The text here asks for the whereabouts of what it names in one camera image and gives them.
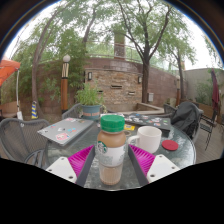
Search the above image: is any green-capped coffee drink bottle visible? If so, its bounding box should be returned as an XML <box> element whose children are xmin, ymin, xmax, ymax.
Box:
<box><xmin>95</xmin><ymin>114</ymin><xmax>129</xmax><ymax>186</ymax></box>

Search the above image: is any orange canopy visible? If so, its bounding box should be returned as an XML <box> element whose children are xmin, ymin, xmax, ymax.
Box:
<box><xmin>0</xmin><ymin>56</ymin><xmax>22</xmax><ymax>88</ymax></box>

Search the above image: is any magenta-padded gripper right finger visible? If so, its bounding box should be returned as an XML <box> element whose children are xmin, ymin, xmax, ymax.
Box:
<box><xmin>127</xmin><ymin>143</ymin><xmax>181</xmax><ymax>187</ymax></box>

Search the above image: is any green plant in blue pot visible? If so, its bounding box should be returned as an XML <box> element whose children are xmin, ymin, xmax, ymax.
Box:
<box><xmin>74</xmin><ymin>83</ymin><xmax>108</xmax><ymax>121</ymax></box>

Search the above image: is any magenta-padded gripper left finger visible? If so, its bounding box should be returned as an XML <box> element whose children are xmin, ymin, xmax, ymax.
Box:
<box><xmin>45</xmin><ymin>144</ymin><xmax>97</xmax><ymax>188</ymax></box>

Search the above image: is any blue and yellow cone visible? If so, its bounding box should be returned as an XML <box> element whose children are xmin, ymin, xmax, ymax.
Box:
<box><xmin>30</xmin><ymin>100</ymin><xmax>39</xmax><ymax>120</ymax></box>

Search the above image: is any leaning grey-trunked tree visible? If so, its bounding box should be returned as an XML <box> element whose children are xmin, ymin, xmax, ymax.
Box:
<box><xmin>31</xmin><ymin>9</ymin><xmax>64</xmax><ymax>118</ymax></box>

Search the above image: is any dark-trunked tree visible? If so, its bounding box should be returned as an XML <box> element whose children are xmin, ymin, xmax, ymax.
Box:
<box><xmin>116</xmin><ymin>0</ymin><xmax>174</xmax><ymax>104</ymax></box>

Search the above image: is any thin-trunked tree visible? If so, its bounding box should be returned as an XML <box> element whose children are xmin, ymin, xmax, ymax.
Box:
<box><xmin>166</xmin><ymin>33</ymin><xmax>198</xmax><ymax>101</ymax></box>

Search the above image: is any yellow card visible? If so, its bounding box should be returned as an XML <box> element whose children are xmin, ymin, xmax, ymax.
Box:
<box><xmin>123</xmin><ymin>124</ymin><xmax>136</xmax><ymax>132</ymax></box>

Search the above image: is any silver laptop with stickers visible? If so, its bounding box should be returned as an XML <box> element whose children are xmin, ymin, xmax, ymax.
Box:
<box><xmin>37</xmin><ymin>117</ymin><xmax>95</xmax><ymax>147</ymax></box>

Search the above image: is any wooden bench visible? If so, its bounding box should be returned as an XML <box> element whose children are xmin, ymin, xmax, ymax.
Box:
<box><xmin>0</xmin><ymin>101</ymin><xmax>19</xmax><ymax>118</ymax></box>

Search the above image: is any black folding chair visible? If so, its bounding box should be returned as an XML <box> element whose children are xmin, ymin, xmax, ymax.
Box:
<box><xmin>199</xmin><ymin>109</ymin><xmax>219</xmax><ymax>151</ymax></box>

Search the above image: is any flat round red coaster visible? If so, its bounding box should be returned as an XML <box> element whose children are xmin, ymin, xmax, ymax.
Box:
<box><xmin>161</xmin><ymin>139</ymin><xmax>180</xmax><ymax>152</ymax></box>

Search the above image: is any dark red closed umbrella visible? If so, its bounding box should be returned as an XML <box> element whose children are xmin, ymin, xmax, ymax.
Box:
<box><xmin>210</xmin><ymin>68</ymin><xmax>221</xmax><ymax>114</ymax></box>

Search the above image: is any wooden lamp post white globe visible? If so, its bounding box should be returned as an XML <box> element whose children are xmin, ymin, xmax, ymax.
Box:
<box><xmin>60</xmin><ymin>54</ymin><xmax>72</xmax><ymax>114</ymax></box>

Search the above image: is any white mug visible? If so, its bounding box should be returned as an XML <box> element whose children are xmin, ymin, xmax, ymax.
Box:
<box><xmin>127</xmin><ymin>125</ymin><xmax>163</xmax><ymax>154</ymax></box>

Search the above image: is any black jacket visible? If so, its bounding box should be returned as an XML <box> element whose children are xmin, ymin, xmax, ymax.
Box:
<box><xmin>170</xmin><ymin>101</ymin><xmax>203</xmax><ymax>139</ymax></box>

